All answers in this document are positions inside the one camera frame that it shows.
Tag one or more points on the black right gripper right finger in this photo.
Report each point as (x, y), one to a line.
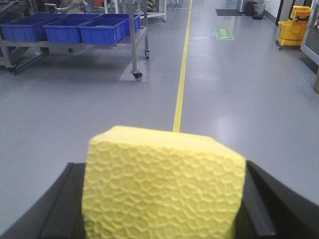
(271, 210)

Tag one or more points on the blue bin on cart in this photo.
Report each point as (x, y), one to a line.
(66, 29)
(29, 29)
(107, 29)

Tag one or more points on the yellow foam block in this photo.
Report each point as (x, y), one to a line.
(150, 184)

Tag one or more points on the steel cart with casters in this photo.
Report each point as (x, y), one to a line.
(10, 52)

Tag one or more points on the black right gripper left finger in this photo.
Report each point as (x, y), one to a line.
(57, 214)

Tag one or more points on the dark trash can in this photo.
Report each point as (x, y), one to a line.
(258, 11)

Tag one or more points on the yellow mop bucket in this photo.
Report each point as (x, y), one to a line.
(292, 31)

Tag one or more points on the black floor mat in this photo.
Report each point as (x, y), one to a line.
(227, 12)

